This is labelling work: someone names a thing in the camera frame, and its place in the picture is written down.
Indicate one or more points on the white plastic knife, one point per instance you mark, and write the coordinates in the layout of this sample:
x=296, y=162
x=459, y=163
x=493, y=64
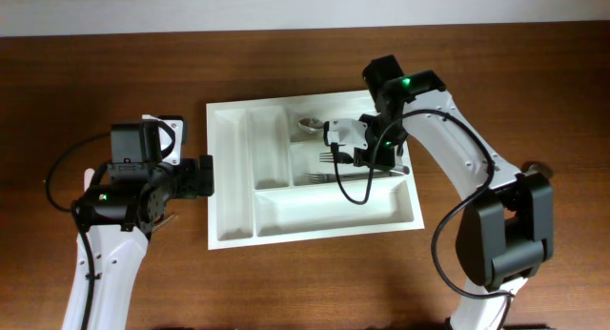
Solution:
x=88, y=175

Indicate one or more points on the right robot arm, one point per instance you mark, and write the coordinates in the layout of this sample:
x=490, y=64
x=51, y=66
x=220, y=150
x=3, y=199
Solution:
x=506, y=230

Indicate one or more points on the steel spoon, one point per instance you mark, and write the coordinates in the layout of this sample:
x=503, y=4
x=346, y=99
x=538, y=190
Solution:
x=536, y=167
x=310, y=125

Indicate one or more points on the white plastic cutlery tray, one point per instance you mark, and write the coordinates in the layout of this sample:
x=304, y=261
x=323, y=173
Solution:
x=270, y=185

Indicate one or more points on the steel fork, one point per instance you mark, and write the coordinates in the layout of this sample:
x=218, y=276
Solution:
x=338, y=158
x=331, y=178

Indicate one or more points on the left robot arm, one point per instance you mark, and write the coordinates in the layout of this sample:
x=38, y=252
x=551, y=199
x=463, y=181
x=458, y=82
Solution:
x=124, y=200

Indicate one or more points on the steel serrated tongs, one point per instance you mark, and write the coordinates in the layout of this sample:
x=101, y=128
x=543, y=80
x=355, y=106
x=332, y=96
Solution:
x=164, y=221

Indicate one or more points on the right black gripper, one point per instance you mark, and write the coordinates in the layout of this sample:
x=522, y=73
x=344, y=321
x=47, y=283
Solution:
x=364, y=158

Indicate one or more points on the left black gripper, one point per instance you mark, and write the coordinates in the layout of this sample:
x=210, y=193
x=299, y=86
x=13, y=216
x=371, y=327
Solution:
x=205, y=175

